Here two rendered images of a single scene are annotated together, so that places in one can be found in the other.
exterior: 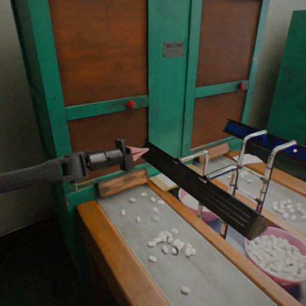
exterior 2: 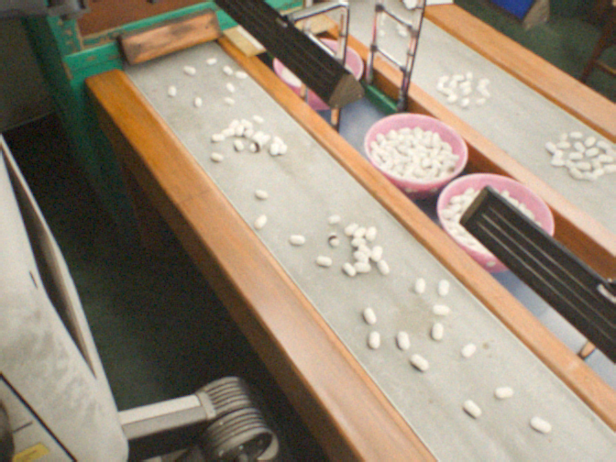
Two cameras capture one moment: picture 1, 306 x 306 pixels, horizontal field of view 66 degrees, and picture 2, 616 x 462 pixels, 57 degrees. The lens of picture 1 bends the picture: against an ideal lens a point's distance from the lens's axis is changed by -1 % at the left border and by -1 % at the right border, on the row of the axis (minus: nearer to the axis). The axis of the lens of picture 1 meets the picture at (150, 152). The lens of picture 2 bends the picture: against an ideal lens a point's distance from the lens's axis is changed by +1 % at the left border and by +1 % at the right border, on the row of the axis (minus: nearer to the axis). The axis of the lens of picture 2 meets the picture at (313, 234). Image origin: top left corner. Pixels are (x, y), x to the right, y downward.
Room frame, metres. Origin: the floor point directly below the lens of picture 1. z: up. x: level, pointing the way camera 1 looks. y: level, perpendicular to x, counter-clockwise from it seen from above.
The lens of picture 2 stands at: (-0.42, -0.18, 1.73)
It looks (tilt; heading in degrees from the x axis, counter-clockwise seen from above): 50 degrees down; 355
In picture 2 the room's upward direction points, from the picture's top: 3 degrees clockwise
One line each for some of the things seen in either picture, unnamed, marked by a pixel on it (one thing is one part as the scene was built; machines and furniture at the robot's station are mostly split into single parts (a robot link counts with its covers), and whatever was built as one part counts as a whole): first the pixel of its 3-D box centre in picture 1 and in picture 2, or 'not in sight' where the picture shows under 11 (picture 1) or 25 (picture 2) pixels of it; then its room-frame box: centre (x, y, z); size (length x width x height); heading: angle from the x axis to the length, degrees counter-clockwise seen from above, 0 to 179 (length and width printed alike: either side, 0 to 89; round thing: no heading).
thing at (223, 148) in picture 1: (213, 151); not in sight; (1.46, -0.43, 0.83); 0.30 x 0.06 x 0.07; 122
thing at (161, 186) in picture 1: (178, 176); (279, 29); (1.23, -0.17, 0.77); 0.33 x 0.15 x 0.01; 122
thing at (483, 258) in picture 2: not in sight; (489, 226); (0.44, -0.67, 0.72); 0.27 x 0.27 x 0.10
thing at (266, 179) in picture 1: (259, 178); (414, 31); (1.01, -0.55, 0.90); 0.20 x 0.19 x 0.45; 32
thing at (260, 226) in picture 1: (188, 176); (266, 17); (0.76, -0.14, 1.08); 0.62 x 0.08 x 0.07; 32
